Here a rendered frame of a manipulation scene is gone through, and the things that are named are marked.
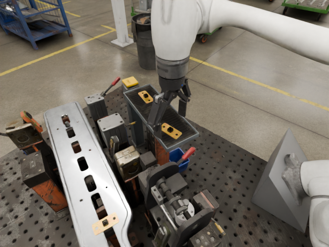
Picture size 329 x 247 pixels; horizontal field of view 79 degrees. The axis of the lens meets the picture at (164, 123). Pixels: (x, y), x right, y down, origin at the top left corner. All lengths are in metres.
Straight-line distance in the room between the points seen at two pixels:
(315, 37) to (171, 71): 0.30
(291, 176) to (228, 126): 1.49
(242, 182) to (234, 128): 1.33
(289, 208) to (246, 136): 1.44
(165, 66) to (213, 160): 0.83
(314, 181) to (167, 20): 0.85
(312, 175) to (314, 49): 0.66
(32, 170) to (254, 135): 2.13
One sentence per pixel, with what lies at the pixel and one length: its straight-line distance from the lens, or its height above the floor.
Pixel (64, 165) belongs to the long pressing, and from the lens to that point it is 0.93.
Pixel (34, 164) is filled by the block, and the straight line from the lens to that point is 0.95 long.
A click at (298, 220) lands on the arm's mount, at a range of 1.17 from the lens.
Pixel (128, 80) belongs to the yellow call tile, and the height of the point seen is 1.16.
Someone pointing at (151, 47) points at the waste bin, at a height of 0.39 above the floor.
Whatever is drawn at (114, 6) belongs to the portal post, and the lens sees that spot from 4.11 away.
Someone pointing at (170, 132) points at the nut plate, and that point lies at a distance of 0.73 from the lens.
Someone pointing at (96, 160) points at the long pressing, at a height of 1.00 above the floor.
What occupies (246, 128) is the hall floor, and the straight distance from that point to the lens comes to 2.52.
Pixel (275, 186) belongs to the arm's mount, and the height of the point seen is 0.91.
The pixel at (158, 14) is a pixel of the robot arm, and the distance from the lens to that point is 0.48.
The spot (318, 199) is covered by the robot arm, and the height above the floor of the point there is 0.94.
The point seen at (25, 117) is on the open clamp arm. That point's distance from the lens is 1.08.
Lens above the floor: 1.70
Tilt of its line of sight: 45 degrees down
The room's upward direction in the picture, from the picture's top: straight up
